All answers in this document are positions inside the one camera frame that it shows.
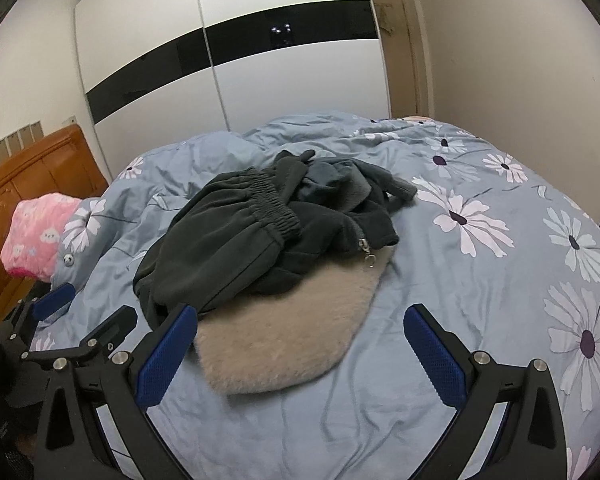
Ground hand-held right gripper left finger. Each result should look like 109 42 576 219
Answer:
32 304 199 480

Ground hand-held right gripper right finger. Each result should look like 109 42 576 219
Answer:
403 303 568 480

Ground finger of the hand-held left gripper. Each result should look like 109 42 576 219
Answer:
0 282 77 343
21 305 139 372

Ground dark grey pants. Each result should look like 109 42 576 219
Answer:
132 167 303 332

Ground pink fleece pillow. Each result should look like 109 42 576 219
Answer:
0 195 88 281

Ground blue floral pillow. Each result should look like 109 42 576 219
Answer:
50 196 118 292

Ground blue floral duvet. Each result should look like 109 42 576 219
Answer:
30 110 600 480

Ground beige fuzzy sweater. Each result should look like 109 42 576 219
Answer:
194 245 397 396

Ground wooden headboard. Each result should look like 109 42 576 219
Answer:
0 125 110 326

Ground beige door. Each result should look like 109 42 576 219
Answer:
371 0 433 119

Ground white black-striped wardrobe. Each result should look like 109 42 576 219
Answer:
74 0 392 182

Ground beige wall panel strips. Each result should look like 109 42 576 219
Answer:
0 121 45 163

